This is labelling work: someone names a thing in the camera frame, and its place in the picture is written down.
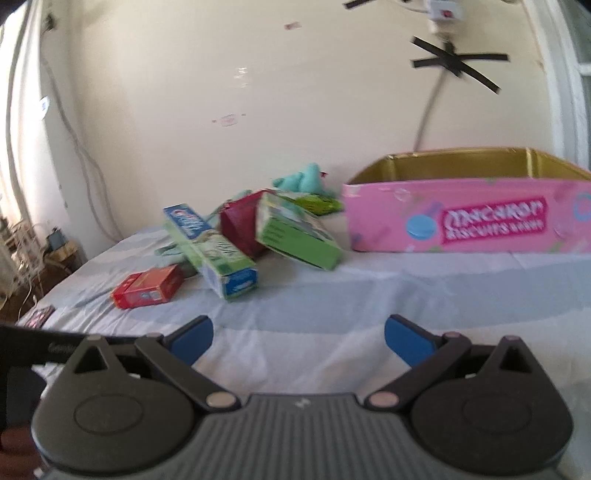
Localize white power strip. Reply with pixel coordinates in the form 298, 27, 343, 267
425, 0, 463, 38

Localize black upper tape strips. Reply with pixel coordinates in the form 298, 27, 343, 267
342, 0, 374, 10

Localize small red carton box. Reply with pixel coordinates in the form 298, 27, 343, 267
111, 265, 184, 310

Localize cluttered side stand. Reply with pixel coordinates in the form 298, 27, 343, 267
1, 216, 82, 324

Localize person's left hand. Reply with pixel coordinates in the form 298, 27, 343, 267
0, 425, 41, 480

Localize black tape cross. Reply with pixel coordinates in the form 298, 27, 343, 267
411, 37, 510, 94

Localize grey power cable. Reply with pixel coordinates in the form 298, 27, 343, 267
413, 32, 456, 153

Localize light teal fabric pouch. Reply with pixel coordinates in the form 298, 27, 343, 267
162, 203, 219, 270

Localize frosted floral window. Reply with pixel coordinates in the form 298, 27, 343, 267
524, 1, 590, 169

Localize red black wall wires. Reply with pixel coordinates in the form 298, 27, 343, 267
38, 13, 122, 245

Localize magenta zip wallet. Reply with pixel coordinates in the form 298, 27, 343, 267
219, 189, 266, 259

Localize green rectangular carton box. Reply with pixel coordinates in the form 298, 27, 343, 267
256, 192, 344, 271

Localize dark card on bed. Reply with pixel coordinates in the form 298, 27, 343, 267
17, 305, 55, 329

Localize striped blue bed sheet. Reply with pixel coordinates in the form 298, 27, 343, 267
42, 226, 590, 479

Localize teal plush teddy bear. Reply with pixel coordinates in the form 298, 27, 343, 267
271, 163, 335, 197

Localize blue green toothpaste box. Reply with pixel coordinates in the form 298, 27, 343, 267
162, 204, 259, 302

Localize pink macaron biscuit tin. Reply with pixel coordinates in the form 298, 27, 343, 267
342, 148, 590, 253

